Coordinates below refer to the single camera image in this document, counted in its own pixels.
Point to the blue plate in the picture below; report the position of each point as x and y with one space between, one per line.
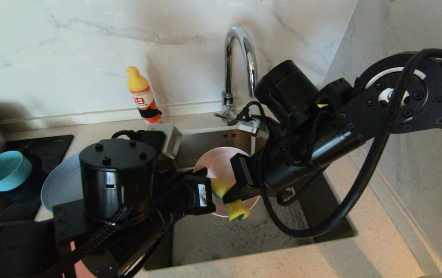
62 181

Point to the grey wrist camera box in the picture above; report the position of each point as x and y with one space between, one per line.
170 139
252 125

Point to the yellow-capped dish soap bottle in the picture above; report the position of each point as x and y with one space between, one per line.
141 92

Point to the stainless steel sink basin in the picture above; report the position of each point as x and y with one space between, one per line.
225 239

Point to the small pale pink plate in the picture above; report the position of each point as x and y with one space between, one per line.
217 162

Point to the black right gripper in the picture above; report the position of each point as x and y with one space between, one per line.
294 92

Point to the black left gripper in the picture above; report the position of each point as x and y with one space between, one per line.
116 177

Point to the black induction cooktop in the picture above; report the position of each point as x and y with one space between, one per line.
47 148

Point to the teal bowl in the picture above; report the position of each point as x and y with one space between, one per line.
2 172

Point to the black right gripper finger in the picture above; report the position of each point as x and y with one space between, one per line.
238 195

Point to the chrome gooseneck faucet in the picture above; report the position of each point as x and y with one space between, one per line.
227 69

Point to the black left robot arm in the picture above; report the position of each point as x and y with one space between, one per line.
12 247

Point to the large pink plate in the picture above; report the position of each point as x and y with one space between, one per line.
79 266

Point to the yellow fish-shaped sponge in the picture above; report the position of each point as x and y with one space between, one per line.
238 210

